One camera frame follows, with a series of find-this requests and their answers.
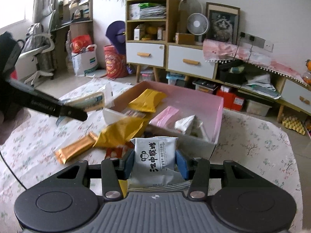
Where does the white office chair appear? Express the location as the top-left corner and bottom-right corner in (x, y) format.
(19, 4), (56, 87)

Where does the white triangular snack packet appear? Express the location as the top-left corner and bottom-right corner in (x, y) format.
(174, 115), (202, 137)

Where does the cardboard box on cabinet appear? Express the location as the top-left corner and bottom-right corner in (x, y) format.
(175, 33), (195, 45)

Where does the yellow snack bag in box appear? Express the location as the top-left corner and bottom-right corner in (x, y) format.
(128, 88), (167, 113)

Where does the framed cat picture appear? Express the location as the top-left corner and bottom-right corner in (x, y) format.
(206, 2), (240, 45)

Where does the white monkey biscuit packet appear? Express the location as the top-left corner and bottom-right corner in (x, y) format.
(128, 136), (190, 191)

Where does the stack of papers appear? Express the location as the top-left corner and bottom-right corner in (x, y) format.
(139, 3), (167, 19)

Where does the yellow snack bag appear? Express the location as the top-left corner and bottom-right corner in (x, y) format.
(94, 117), (147, 148)
(128, 88), (167, 113)

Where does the orange fruit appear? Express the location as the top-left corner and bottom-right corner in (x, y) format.
(306, 59), (311, 71)

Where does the pink cardboard box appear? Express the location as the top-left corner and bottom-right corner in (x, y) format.
(111, 81), (224, 159)

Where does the gold long snack bar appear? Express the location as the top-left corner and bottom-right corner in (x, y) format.
(55, 132), (98, 165)

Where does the red storage box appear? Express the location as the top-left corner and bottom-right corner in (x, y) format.
(216, 89), (244, 111)

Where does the red snack packet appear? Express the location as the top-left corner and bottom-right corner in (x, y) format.
(105, 142), (134, 159)

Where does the white desk fan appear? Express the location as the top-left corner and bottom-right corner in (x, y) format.
(187, 13), (210, 46)

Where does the white shopping bag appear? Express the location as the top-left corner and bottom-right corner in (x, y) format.
(71, 44), (99, 76)

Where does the low tv cabinet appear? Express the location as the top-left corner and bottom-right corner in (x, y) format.
(216, 59), (310, 121)

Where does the floral tablecloth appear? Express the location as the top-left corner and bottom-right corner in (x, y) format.
(1, 110), (303, 232)

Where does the purple plush toy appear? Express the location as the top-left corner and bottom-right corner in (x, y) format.
(105, 21), (126, 55)

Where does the yellow egg tray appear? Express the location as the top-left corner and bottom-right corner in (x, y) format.
(281, 116), (305, 135)

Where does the pink snack packet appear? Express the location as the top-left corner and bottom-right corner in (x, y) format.
(149, 106), (181, 131)

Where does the red printed bag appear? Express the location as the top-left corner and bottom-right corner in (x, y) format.
(103, 45), (129, 78)

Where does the pink floral cloth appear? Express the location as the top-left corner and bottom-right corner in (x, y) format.
(202, 39), (308, 86)

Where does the wooden cabinet with drawers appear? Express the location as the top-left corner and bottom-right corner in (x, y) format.
(125, 0), (217, 82)

